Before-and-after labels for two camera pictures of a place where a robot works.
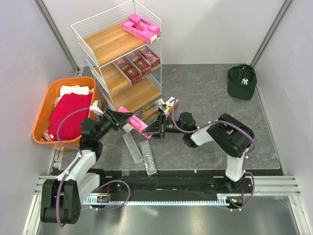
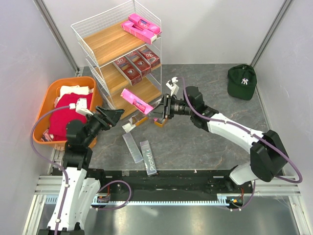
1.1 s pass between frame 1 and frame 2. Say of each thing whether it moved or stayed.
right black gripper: moved
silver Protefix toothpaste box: stayed
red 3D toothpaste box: stayed
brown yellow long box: moved
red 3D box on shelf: stayed
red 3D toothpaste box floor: stayed
